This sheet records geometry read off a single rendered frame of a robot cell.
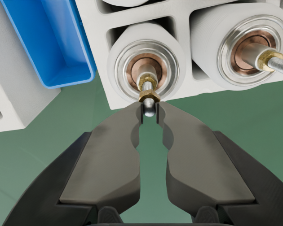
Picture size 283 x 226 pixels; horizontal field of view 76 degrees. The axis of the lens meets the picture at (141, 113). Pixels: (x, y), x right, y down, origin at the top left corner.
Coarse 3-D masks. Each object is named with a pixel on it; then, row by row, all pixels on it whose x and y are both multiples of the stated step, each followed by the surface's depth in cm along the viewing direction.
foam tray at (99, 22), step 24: (96, 0) 24; (168, 0) 24; (192, 0) 24; (216, 0) 24; (240, 0) 30; (264, 0) 24; (96, 24) 25; (120, 24) 25; (168, 24) 33; (96, 48) 27; (192, 72) 33
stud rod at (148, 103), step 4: (144, 84) 17; (148, 84) 17; (144, 88) 16; (148, 88) 16; (152, 88) 17; (144, 100) 14; (148, 100) 14; (152, 100) 14; (144, 104) 14; (148, 104) 13; (152, 104) 13; (144, 108) 13; (148, 108) 13; (152, 108) 13; (144, 112) 13; (148, 112) 13; (152, 112) 13; (148, 116) 13
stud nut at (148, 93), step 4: (140, 92) 15; (144, 92) 14; (148, 92) 14; (152, 92) 14; (140, 96) 14; (144, 96) 14; (148, 96) 14; (152, 96) 14; (156, 96) 14; (140, 100) 14; (156, 100) 14
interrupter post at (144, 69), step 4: (144, 64) 21; (148, 64) 21; (140, 68) 20; (144, 68) 19; (148, 68) 19; (152, 68) 20; (140, 72) 19; (144, 72) 18; (148, 72) 18; (152, 72) 18; (140, 76) 18; (152, 76) 18; (156, 76) 19; (156, 80) 18
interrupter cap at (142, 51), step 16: (128, 48) 19; (144, 48) 20; (160, 48) 20; (128, 64) 20; (160, 64) 20; (176, 64) 20; (128, 80) 21; (160, 80) 21; (176, 80) 21; (128, 96) 22; (160, 96) 22
